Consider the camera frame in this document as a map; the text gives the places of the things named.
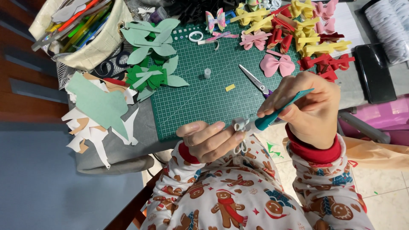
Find person's right hand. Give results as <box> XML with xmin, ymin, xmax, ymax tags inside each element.
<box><xmin>257</xmin><ymin>72</ymin><xmax>341</xmax><ymax>150</ymax></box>

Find person's left hand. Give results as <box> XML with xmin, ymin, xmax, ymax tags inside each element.
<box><xmin>176</xmin><ymin>121</ymin><xmax>246</xmax><ymax>164</ymax></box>

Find small white bow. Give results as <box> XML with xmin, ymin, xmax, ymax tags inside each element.
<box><xmin>232</xmin><ymin>118</ymin><xmax>250</xmax><ymax>156</ymax></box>

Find teal glue pen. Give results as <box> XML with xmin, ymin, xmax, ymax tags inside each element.
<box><xmin>250</xmin><ymin>88</ymin><xmax>315</xmax><ymax>135</ymax></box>

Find heap of red felt bows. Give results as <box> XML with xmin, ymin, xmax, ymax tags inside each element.
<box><xmin>266</xmin><ymin>4</ymin><xmax>356</xmax><ymax>83</ymax></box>

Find grey metal bar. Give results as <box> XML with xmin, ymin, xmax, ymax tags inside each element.
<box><xmin>338</xmin><ymin>110</ymin><xmax>392</xmax><ymax>144</ymax></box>

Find green cutting mat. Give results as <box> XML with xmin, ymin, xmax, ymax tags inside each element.
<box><xmin>150</xmin><ymin>20</ymin><xmax>308</xmax><ymax>142</ymax></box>

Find plain pink felt bow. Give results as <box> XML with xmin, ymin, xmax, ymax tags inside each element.
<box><xmin>259</xmin><ymin>53</ymin><xmax>296</xmax><ymax>78</ymax></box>

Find green paper scrap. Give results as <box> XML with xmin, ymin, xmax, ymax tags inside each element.
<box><xmin>266</xmin><ymin>141</ymin><xmax>284</xmax><ymax>159</ymax></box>

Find gingerbread print pajamas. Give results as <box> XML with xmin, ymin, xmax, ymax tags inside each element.
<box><xmin>140</xmin><ymin>134</ymin><xmax>376</xmax><ymax>230</ymax></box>

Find heap of yellow felt bows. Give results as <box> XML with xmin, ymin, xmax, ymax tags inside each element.
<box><xmin>229</xmin><ymin>0</ymin><xmax>353</xmax><ymax>58</ymax></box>

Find grey tablecloth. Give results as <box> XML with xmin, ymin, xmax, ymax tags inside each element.
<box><xmin>56</xmin><ymin>0</ymin><xmax>409</xmax><ymax>175</ymax></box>

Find pink plastic box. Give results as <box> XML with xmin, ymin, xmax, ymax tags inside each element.
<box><xmin>338</xmin><ymin>94</ymin><xmax>409</xmax><ymax>147</ymax></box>

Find black smartphone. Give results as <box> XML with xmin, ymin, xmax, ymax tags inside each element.
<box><xmin>354</xmin><ymin>43</ymin><xmax>397</xmax><ymax>105</ymax></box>

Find orange plastic bag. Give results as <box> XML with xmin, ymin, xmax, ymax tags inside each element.
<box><xmin>282</xmin><ymin>135</ymin><xmax>409</xmax><ymax>172</ymax></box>

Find pile of dark green bows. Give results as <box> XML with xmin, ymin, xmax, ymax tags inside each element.
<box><xmin>125</xmin><ymin>55</ymin><xmax>190</xmax><ymax>102</ymax></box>

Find white paper sheet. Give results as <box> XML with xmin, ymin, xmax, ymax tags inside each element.
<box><xmin>315</xmin><ymin>3</ymin><xmax>365</xmax><ymax>59</ymax></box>

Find pink bow with strips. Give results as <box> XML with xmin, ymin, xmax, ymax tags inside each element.
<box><xmin>239</xmin><ymin>29</ymin><xmax>273</xmax><ymax>51</ymax></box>

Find wooden chair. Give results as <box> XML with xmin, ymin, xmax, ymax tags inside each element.
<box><xmin>104</xmin><ymin>169</ymin><xmax>164</xmax><ymax>230</ymax></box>

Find pastel ribbon strip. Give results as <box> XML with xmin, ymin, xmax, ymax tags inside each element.
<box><xmin>197</xmin><ymin>31</ymin><xmax>239</xmax><ymax>51</ymax></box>

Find white paper scraps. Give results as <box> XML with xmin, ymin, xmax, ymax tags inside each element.
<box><xmin>61</xmin><ymin>73</ymin><xmax>140</xmax><ymax>170</ymax></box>

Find white plastic rings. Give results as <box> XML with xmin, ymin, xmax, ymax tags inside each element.
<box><xmin>259</xmin><ymin>0</ymin><xmax>282</xmax><ymax>11</ymax></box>

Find mint green felt scrap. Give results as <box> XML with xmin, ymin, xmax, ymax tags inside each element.
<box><xmin>65</xmin><ymin>72</ymin><xmax>130</xmax><ymax>141</ymax></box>

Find pile of light green felt shapes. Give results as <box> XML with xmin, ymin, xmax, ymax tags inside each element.
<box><xmin>120</xmin><ymin>18</ymin><xmax>181</xmax><ymax>65</ymax></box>

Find dark navy ribbon loops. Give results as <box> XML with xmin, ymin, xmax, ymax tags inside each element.
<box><xmin>94</xmin><ymin>50</ymin><xmax>132</xmax><ymax>79</ymax></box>

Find tan card scraps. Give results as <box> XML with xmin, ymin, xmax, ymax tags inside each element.
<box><xmin>68</xmin><ymin>73</ymin><xmax>129</xmax><ymax>154</ymax></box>

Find pastel rainbow bow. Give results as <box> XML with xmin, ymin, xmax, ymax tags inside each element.
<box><xmin>205</xmin><ymin>8</ymin><xmax>228</xmax><ymax>34</ymax></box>

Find heap of black bows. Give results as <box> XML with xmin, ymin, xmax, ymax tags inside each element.
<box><xmin>169</xmin><ymin>0</ymin><xmax>241</xmax><ymax>25</ymax></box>

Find purple glitter jar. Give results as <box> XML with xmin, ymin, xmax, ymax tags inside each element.
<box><xmin>148</xmin><ymin>6</ymin><xmax>168</xmax><ymax>25</ymax></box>

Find cream bag of coloured strips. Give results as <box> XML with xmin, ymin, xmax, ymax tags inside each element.
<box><xmin>28</xmin><ymin>0</ymin><xmax>133</xmax><ymax>72</ymax></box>

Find leaf print cloth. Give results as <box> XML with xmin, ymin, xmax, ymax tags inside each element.
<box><xmin>56</xmin><ymin>53</ymin><xmax>96</xmax><ymax>91</ymax></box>

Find purple handled scissors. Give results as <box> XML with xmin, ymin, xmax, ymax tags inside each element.
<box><xmin>238</xmin><ymin>63</ymin><xmax>274</xmax><ymax>99</ymax></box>

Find white plastic ring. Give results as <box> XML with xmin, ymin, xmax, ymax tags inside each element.
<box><xmin>188</xmin><ymin>31</ymin><xmax>204</xmax><ymax>43</ymax></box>

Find blue plastic frame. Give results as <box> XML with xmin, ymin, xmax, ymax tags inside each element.
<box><xmin>223</xmin><ymin>9</ymin><xmax>238</xmax><ymax>25</ymax></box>

